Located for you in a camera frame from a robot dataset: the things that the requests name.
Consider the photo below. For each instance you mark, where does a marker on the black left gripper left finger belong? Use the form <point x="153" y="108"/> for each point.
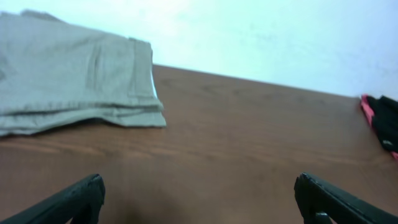
<point x="78" y="203"/>

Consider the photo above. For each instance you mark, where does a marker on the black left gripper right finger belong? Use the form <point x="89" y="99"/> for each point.
<point x="321" y="202"/>

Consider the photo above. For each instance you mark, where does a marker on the khaki beige shorts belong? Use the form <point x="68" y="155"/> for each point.
<point x="54" y="73"/>

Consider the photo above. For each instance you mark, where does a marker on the black and red shorts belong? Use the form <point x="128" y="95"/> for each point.
<point x="381" y="115"/>

